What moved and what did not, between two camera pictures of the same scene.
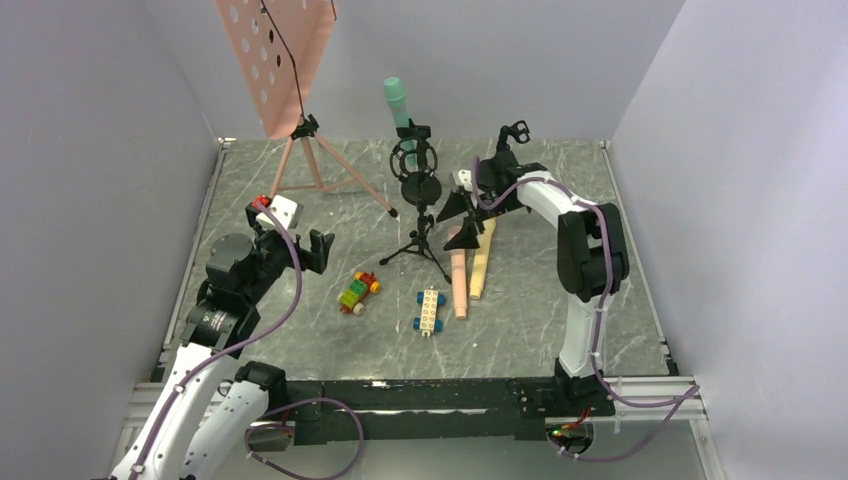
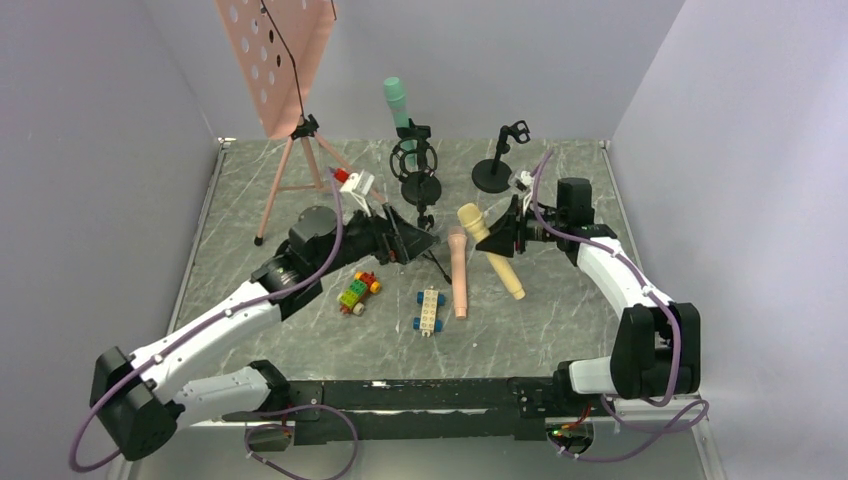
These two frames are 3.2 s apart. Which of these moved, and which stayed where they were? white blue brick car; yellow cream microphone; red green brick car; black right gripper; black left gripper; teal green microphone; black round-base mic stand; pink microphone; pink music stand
Moved: black right gripper; black left gripper; yellow cream microphone
Stayed: teal green microphone; black round-base mic stand; pink microphone; red green brick car; pink music stand; white blue brick car
